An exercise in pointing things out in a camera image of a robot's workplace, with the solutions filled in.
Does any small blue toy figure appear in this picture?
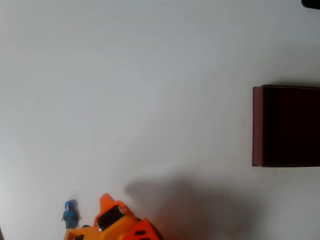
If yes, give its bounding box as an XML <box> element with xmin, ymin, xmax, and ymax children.
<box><xmin>60</xmin><ymin>199</ymin><xmax>82</xmax><ymax>230</ymax></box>

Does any dark red box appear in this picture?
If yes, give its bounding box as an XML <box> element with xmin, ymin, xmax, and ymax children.
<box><xmin>251</xmin><ymin>84</ymin><xmax>320</xmax><ymax>168</ymax></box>

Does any black object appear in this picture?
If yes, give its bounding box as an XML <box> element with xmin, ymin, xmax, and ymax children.
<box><xmin>300</xmin><ymin>0</ymin><xmax>320</xmax><ymax>10</ymax></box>

